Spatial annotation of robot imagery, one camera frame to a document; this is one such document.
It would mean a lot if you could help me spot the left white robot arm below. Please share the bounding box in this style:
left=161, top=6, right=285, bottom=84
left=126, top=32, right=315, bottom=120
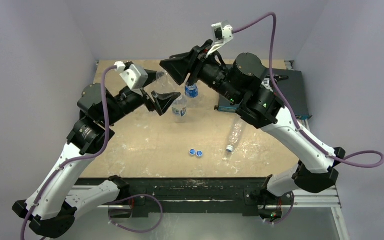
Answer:
left=12, top=61, right=181, bottom=239

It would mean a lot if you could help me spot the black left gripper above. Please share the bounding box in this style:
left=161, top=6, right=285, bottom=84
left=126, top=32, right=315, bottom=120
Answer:
left=103, top=69, right=180, bottom=126

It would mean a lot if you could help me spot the clear bottle white cap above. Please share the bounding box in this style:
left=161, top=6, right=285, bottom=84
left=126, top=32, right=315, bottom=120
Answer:
left=150, top=70, right=178, bottom=95

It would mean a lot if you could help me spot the blue label Pocari bottle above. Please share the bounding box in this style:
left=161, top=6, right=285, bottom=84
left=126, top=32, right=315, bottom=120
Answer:
left=184, top=83, right=199, bottom=99

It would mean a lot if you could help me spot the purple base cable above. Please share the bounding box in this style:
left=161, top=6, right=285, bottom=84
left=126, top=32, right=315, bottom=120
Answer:
left=107, top=193, right=164, bottom=233

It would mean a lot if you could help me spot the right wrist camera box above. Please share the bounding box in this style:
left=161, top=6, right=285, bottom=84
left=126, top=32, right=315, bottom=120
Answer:
left=206, top=20, right=234, bottom=58

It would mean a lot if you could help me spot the dark network switch box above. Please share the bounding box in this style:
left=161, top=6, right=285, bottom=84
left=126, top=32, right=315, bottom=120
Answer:
left=214, top=67, right=313, bottom=121

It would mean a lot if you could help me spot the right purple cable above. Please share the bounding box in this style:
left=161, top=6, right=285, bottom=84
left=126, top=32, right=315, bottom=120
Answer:
left=232, top=12, right=384, bottom=169

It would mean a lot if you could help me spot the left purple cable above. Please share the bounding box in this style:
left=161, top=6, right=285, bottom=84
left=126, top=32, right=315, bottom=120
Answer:
left=20, top=65, right=118, bottom=240

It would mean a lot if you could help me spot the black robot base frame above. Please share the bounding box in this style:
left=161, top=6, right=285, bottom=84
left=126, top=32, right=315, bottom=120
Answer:
left=79, top=177, right=296, bottom=220

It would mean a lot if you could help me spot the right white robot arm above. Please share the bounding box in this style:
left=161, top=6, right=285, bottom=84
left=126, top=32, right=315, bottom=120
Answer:
left=160, top=40, right=345, bottom=204

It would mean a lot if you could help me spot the green label water bottle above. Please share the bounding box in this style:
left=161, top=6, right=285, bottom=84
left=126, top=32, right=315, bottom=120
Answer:
left=171, top=94, right=187, bottom=123

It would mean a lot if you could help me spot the blue white bottle cap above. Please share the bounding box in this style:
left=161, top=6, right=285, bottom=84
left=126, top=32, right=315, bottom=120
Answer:
left=195, top=150, right=203, bottom=158

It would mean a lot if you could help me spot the clear bottle blue cap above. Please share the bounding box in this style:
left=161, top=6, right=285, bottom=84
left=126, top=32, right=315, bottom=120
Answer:
left=225, top=118, right=246, bottom=153

